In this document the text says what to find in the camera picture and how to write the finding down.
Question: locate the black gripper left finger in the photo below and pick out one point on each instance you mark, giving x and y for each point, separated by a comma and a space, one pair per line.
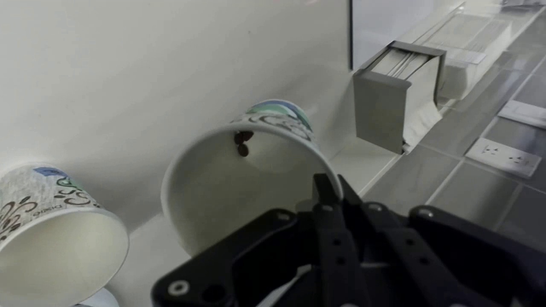
340, 276

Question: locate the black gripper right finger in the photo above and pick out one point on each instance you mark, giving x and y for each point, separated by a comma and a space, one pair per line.
402, 264

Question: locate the patterned paper cup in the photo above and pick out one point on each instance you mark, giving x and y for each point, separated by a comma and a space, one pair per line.
231, 174
59, 245

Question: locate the grey napkin holder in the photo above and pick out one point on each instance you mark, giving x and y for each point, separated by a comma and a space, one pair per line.
397, 95

